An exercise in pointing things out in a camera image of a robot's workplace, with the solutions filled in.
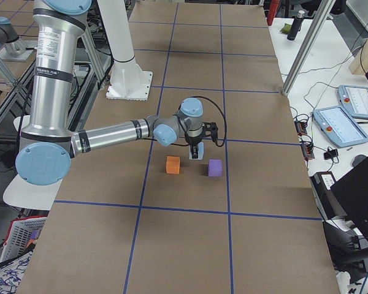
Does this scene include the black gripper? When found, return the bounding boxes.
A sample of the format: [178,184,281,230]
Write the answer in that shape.
[185,134,203,159]

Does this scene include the light blue foam block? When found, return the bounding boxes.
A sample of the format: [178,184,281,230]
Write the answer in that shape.
[189,142,204,160]

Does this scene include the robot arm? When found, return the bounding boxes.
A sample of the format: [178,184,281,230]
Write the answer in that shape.
[15,1,205,186]

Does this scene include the orange foam block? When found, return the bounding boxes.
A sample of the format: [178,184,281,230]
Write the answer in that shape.
[166,156,180,175]

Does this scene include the purple foam block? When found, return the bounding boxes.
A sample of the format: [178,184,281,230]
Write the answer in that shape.
[208,159,223,177]

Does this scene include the near teach pendant tablet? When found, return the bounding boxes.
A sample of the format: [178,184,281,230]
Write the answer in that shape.
[313,106,368,148]

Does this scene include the teach pendant tablet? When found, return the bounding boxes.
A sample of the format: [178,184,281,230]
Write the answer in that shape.
[313,106,368,148]
[337,85,368,120]

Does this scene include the green cloth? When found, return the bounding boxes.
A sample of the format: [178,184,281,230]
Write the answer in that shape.
[280,23,292,34]

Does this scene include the black water bottle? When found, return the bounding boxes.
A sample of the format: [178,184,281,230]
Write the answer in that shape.
[287,10,305,40]

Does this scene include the red bottle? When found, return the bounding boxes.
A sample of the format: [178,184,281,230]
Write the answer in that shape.
[266,0,280,26]

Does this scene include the far teach pendant tablet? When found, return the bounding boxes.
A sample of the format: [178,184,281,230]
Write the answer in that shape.
[337,85,368,120]

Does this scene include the white plastic basket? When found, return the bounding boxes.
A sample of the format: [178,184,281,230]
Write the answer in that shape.
[0,216,47,262]

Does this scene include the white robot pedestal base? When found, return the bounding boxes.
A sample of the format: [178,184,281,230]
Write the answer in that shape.
[98,0,153,101]

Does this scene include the aluminium frame post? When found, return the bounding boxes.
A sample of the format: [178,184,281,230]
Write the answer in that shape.
[281,0,335,96]

